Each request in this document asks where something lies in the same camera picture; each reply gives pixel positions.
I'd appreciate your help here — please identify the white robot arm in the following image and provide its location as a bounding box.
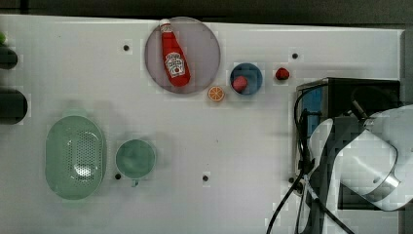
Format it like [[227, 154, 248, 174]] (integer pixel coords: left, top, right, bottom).
[[294, 105, 413, 234]]

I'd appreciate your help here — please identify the black toaster oven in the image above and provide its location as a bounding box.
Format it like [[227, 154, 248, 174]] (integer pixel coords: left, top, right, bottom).
[[294, 77, 400, 210]]

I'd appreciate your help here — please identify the orange slice toy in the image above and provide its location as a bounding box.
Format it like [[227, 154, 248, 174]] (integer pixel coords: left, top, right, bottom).
[[207, 86, 225, 102]]

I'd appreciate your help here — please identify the red toy strawberry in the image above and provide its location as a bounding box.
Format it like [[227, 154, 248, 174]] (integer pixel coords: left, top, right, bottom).
[[232, 76, 248, 93]]

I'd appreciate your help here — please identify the red ketchup bottle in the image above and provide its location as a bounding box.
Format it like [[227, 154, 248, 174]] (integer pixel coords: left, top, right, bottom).
[[160, 19, 191, 87]]

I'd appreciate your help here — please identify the blue bowl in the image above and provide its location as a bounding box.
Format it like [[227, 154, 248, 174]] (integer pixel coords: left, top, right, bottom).
[[230, 62, 263, 96]]

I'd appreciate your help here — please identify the grey round plate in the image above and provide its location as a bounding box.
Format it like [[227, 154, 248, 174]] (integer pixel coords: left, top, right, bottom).
[[144, 17, 221, 94]]

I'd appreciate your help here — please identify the green mug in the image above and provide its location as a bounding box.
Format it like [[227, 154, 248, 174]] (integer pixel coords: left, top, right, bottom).
[[115, 139, 157, 187]]

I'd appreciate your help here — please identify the red toy tomato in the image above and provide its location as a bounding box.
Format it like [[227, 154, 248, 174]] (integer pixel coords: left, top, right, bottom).
[[275, 67, 290, 80]]

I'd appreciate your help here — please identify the green perforated colander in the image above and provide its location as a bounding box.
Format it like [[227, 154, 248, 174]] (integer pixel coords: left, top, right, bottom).
[[45, 109, 106, 201]]

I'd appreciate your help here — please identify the black pot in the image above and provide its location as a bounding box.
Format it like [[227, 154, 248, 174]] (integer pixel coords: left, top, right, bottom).
[[0, 88, 28, 125]]

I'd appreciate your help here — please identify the small black cup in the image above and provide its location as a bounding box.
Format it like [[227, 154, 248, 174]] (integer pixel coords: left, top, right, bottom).
[[0, 47, 19, 69]]

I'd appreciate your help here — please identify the green small object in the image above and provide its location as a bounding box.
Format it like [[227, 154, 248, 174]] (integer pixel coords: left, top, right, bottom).
[[0, 32, 7, 45]]

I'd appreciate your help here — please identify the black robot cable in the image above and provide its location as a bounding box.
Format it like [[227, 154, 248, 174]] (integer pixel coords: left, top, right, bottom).
[[266, 84, 355, 234]]

